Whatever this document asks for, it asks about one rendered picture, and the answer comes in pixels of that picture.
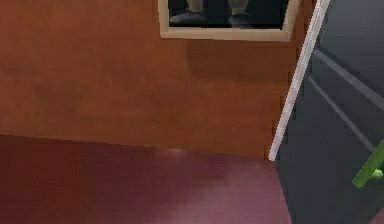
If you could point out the dark grey room door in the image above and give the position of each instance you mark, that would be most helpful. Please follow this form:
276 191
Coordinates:
333 133

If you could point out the cream framed dark wall picture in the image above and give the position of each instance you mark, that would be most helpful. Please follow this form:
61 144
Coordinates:
226 20

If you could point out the green house plant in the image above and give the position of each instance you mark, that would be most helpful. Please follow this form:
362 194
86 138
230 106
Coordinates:
370 168

